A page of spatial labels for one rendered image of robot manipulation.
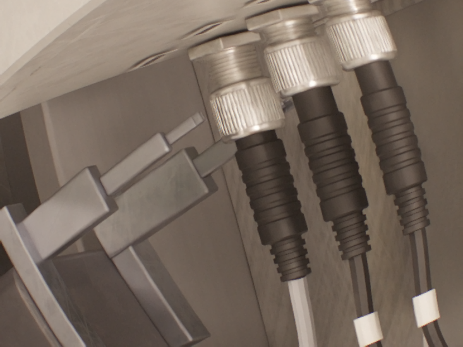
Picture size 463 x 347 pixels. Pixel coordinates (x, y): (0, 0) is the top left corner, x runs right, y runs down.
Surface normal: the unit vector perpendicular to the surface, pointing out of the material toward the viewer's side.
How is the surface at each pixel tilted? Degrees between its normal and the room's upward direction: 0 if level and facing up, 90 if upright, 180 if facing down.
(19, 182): 49
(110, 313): 44
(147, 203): 62
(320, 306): 90
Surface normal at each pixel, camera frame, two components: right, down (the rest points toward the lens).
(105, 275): 0.75, -0.52
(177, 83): 0.37, -0.17
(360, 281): 0.01, 0.02
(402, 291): -0.88, 0.25
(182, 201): -0.44, 0.08
